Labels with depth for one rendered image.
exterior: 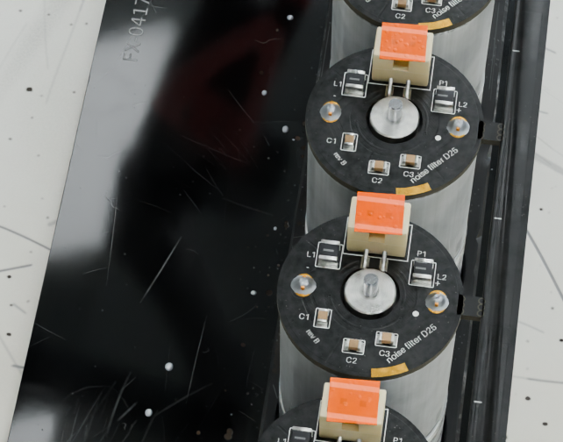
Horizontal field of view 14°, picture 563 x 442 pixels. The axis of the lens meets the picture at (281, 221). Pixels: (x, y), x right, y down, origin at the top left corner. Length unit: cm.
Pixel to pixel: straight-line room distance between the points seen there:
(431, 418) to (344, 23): 6
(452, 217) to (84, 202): 7
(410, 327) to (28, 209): 10
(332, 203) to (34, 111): 9
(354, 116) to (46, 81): 9
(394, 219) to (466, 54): 4
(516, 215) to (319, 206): 3
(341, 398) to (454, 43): 7
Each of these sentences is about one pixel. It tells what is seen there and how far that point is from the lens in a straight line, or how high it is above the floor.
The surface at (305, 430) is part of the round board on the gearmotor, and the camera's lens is 29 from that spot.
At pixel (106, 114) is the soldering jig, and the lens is 38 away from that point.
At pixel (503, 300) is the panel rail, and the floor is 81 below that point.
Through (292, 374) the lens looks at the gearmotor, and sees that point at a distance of 31.
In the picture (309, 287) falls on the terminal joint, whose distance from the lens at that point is 30.
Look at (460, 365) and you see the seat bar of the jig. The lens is 34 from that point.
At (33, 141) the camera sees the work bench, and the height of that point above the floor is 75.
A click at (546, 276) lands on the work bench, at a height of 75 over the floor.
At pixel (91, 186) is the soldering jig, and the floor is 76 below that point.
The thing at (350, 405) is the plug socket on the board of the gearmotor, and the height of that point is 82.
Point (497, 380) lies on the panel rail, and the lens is 30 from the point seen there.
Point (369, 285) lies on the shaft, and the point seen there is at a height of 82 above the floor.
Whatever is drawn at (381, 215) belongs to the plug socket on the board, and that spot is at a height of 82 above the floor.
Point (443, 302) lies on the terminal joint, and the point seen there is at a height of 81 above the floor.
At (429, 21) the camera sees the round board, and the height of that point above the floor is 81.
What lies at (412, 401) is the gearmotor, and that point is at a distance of 31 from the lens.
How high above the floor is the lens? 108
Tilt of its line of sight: 60 degrees down
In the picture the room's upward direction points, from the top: straight up
